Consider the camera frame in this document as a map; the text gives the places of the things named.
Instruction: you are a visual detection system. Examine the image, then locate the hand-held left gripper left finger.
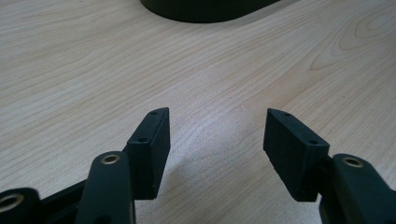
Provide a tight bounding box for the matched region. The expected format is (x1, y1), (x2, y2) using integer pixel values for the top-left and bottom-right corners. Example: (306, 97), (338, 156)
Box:
(125, 106), (172, 201)

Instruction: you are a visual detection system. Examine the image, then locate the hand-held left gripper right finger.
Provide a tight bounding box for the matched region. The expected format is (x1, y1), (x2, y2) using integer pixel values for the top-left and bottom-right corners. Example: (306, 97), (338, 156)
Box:
(262, 107), (331, 203)

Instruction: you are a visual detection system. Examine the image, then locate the black hook rack with tray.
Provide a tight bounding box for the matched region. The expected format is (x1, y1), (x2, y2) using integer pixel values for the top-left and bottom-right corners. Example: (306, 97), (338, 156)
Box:
(139, 0), (282, 24)

